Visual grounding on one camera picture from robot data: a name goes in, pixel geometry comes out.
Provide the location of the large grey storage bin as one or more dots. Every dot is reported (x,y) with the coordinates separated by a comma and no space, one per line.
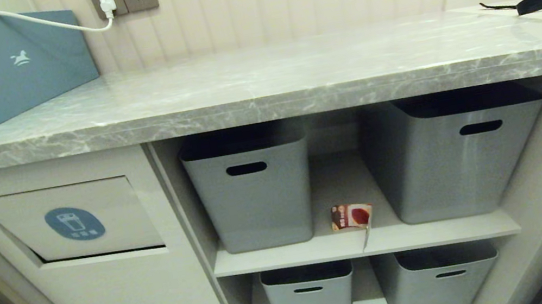
(449,166)
(254,199)

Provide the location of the small grey storage bin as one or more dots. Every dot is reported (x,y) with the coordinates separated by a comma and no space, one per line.
(311,299)
(431,285)

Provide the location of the trash bin flap door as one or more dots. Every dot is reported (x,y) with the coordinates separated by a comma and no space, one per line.
(95,217)

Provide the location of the brown red snack wrapper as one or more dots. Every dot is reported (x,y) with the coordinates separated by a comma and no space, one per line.
(350,215)

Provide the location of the white shelf board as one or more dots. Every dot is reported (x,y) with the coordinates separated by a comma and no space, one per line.
(353,248)

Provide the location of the beige cabinet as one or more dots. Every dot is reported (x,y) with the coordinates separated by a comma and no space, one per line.
(125,303)

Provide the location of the white power plug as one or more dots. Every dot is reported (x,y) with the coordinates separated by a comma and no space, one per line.
(107,5)

